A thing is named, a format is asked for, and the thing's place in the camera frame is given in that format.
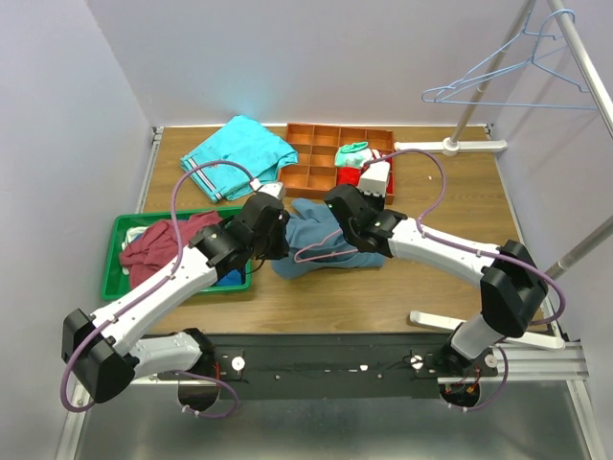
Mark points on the white cloth in bin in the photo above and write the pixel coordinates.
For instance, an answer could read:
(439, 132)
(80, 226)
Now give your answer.
(131, 237)

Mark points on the maroon shirt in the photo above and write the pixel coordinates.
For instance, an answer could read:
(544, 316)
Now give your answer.
(157, 246)

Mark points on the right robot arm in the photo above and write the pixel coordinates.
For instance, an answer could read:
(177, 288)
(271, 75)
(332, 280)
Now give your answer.
(511, 291)

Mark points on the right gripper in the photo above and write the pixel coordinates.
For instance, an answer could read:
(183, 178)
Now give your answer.
(379, 200)

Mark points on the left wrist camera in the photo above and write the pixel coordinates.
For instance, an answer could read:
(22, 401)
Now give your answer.
(275, 189)

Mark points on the red cloth in tray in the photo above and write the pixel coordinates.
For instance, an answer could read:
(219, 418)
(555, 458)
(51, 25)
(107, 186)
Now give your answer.
(348, 175)

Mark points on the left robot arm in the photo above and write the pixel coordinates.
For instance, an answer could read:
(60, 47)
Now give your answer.
(108, 349)

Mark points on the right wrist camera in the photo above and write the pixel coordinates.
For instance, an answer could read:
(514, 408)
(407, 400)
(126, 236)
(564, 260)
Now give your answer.
(374, 180)

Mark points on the red white striped sock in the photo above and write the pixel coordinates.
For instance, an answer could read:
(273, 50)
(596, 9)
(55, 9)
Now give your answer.
(380, 155)

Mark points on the metal clothes rack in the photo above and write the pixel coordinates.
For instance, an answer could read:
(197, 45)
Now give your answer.
(557, 168)

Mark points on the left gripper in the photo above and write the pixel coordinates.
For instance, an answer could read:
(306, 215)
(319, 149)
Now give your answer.
(277, 235)

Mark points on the green plastic bin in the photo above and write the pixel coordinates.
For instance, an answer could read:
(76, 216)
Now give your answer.
(115, 284)

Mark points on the royal blue garment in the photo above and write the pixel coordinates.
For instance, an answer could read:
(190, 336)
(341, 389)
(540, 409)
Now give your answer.
(233, 279)

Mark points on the orange compartment tray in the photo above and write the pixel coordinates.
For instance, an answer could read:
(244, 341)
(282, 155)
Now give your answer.
(316, 145)

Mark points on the turquoise folded shorts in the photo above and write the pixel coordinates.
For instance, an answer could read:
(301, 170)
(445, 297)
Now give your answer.
(245, 142)

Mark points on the mint green sock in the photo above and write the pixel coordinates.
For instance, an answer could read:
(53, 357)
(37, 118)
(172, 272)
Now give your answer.
(353, 155)

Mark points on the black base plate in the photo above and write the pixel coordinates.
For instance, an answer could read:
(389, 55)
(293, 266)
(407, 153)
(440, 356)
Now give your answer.
(335, 366)

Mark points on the blue tank top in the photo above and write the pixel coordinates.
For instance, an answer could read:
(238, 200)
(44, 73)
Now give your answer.
(316, 241)

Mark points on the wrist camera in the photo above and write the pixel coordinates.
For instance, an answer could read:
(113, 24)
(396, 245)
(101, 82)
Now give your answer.
(374, 180)
(275, 189)

